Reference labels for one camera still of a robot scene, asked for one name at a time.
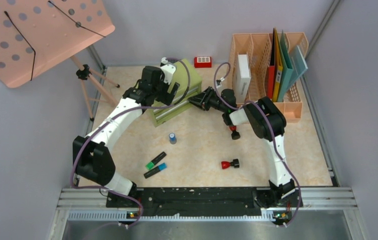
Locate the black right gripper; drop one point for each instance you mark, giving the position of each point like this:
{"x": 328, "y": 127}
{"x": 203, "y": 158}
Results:
{"x": 202, "y": 100}

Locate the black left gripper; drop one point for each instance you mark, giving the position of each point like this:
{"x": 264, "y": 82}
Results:
{"x": 166, "y": 98}

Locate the green metal drawer cabinet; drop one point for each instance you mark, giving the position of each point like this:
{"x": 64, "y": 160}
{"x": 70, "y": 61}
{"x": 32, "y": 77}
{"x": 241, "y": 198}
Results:
{"x": 190, "y": 85}

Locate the white paper booklet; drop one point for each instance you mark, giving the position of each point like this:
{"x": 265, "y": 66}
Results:
{"x": 243, "y": 78}

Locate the yellow plastic clip folder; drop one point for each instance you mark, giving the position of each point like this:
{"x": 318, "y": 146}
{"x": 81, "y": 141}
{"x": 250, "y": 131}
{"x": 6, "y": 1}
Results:
{"x": 278, "y": 65}

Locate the teal plastic folder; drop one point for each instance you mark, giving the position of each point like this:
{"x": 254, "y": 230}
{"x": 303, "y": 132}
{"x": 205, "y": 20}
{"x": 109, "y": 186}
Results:
{"x": 287, "y": 67}

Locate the light blue hardcover book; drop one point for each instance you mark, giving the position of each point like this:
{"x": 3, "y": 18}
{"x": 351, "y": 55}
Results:
{"x": 299, "y": 64}

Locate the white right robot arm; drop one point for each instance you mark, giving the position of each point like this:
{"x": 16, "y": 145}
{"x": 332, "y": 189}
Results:
{"x": 268, "y": 124}

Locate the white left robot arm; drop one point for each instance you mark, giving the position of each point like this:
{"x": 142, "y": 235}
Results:
{"x": 92, "y": 154}

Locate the red small box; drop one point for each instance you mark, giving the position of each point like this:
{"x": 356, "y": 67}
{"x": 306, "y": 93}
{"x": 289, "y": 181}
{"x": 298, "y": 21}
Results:
{"x": 203, "y": 62}

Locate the red and black dumbbell toy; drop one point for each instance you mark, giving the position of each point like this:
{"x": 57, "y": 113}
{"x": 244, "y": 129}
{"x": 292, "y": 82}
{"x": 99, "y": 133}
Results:
{"x": 235, "y": 135}

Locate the small blue glue bottle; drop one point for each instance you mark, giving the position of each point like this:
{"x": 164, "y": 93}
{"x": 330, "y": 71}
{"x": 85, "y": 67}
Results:
{"x": 172, "y": 138}

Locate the red black dumbbell half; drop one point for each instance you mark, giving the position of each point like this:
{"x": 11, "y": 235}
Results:
{"x": 227, "y": 164}

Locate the red folder in organizer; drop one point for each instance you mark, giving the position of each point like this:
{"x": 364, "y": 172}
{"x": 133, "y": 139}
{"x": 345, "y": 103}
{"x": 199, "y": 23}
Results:
{"x": 271, "y": 69}

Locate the black blue highlighter marker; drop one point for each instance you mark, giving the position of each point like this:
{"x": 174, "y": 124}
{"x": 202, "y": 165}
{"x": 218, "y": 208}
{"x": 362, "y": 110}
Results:
{"x": 155, "y": 170}

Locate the black green highlighter marker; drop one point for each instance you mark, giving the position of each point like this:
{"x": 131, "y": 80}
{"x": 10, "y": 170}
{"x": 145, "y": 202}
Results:
{"x": 155, "y": 161}

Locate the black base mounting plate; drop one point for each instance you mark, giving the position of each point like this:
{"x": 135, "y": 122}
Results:
{"x": 204, "y": 201}

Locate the pink music stand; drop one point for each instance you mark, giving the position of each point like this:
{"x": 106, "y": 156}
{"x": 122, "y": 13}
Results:
{"x": 35, "y": 36}

